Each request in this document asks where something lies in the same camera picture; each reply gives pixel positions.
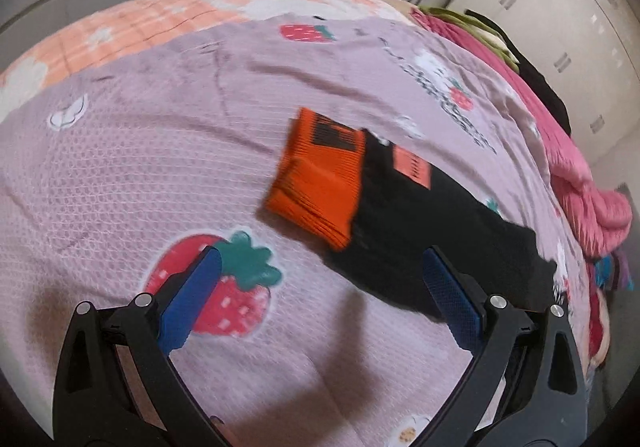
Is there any pink quilt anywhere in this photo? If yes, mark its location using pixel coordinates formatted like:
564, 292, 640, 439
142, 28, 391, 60
411, 7, 632, 259

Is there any black orange small sweater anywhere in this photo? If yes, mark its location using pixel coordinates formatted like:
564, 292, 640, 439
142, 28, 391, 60
265, 108, 556, 321

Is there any black garment on bed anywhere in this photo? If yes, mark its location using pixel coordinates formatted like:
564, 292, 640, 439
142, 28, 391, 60
464, 10, 572, 136

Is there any white wardrobe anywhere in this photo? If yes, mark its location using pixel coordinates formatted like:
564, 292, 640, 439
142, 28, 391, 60
448, 0, 639, 163

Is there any lilac strawberry print blanket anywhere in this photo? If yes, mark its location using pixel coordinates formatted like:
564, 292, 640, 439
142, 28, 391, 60
1, 16, 590, 446

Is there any green cloth on bed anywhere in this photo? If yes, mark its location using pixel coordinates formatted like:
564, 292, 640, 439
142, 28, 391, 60
419, 6, 520, 74

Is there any orange checked bed sheet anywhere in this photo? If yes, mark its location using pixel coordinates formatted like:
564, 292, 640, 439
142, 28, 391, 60
1, 0, 408, 118

